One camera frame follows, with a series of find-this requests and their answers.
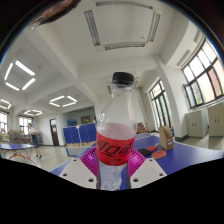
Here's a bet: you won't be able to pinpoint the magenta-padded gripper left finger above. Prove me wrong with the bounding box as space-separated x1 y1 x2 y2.
59 146 100 190

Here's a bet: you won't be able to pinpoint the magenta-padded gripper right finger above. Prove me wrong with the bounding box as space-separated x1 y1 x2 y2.
127 147 168 190

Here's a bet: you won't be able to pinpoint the clear red-label drink bottle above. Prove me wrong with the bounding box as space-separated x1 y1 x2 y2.
95 71 137 192

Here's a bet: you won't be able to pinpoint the black table tennis paddle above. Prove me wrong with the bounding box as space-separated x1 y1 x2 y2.
137 143 160 157

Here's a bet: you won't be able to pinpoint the red table tennis paddle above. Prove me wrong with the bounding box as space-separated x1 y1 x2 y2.
151 149 167 160

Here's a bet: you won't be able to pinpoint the blue partition boards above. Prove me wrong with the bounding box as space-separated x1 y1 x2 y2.
62 122 98 145

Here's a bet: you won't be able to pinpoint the brown cardboard box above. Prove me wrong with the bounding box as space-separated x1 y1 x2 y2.
158 125 175 151

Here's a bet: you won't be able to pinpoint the brown chair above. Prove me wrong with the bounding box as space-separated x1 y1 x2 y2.
136 121 150 135

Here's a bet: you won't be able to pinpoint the dark door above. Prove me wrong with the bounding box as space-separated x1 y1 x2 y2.
49 118 60 147

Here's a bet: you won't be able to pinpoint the blue table tennis table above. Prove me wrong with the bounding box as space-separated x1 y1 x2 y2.
0 142 36 165

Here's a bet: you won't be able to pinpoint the shelf unit with books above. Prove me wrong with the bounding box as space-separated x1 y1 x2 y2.
7 129 43 146

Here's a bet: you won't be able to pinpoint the beige cabinet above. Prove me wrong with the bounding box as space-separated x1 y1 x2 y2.
185 108 210 139
208 102 224 138

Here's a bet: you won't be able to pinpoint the ceiling lights group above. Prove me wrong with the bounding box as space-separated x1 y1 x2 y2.
0 59 79 118

